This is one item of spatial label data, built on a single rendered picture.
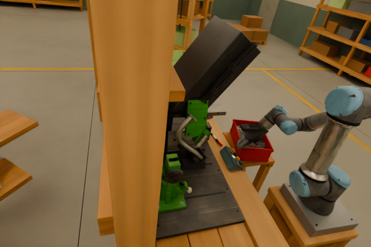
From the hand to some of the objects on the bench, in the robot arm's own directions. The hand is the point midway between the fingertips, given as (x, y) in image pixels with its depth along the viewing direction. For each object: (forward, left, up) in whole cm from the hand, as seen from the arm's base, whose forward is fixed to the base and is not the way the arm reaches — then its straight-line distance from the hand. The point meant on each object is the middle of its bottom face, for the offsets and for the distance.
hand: (237, 146), depth 135 cm
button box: (+5, +5, -10) cm, 12 cm away
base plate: (+34, -15, -9) cm, 38 cm away
